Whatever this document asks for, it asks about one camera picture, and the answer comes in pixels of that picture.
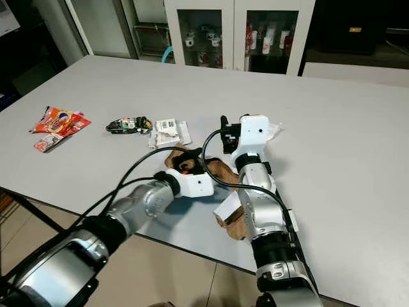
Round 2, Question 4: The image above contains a large brown white cardboard sheet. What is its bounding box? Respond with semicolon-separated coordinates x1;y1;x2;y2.
164;123;285;193

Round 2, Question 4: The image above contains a small brown white cardboard piece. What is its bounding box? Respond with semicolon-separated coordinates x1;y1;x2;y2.
212;191;253;242

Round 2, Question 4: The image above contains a small white printed carton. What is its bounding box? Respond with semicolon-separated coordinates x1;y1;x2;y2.
148;120;192;150

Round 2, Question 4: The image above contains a black green crumpled wrapper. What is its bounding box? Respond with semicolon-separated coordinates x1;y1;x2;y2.
106;116;153;135

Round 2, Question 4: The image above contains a white bottle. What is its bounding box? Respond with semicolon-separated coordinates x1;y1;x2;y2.
262;32;274;55

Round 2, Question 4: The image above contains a white glass door cabinet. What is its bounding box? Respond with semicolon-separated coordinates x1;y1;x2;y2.
164;0;316;77

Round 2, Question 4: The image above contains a red bottle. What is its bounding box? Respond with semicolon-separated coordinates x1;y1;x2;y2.
245;19;254;52

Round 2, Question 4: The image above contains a red snack wrapper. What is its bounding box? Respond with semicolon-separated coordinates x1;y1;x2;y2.
30;106;92;136

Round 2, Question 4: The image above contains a white counter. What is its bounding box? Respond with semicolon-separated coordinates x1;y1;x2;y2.
302;61;409;89

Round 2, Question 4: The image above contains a black folding table leg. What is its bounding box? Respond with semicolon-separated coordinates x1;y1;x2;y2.
0;188;78;235

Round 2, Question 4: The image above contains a black cabinet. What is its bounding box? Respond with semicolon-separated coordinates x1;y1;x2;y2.
305;0;409;65

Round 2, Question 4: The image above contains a black desk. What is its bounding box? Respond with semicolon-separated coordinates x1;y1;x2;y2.
0;0;87;109

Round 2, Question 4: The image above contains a white storage box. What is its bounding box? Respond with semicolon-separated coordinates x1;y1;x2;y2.
0;0;21;36

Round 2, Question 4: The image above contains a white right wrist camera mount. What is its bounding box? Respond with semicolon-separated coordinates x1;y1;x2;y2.
231;114;271;172

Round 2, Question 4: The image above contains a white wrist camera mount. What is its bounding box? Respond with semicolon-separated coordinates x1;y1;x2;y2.
174;168;216;198
231;114;271;172

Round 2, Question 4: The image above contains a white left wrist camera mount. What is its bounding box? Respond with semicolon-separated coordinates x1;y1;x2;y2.
174;168;216;198

